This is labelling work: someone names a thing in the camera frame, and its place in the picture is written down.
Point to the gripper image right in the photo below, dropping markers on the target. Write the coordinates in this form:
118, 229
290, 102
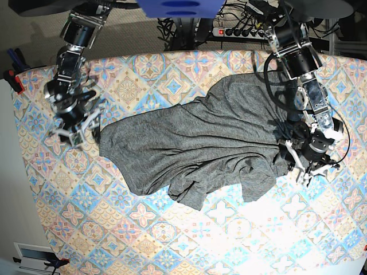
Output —
309, 156

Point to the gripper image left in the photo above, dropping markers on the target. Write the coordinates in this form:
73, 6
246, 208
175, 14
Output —
73, 133

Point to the grey t-shirt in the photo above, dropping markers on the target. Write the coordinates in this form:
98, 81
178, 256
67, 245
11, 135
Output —
230, 136

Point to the patterned tile tablecloth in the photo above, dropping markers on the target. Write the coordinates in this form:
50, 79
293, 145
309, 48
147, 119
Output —
90, 217

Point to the red black clamp left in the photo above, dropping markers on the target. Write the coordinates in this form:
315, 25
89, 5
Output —
14, 81

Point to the black clamp bottom left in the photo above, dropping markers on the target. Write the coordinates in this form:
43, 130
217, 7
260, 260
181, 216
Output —
54, 263

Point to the white power strip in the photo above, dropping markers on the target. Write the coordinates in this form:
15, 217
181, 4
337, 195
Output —
252, 33

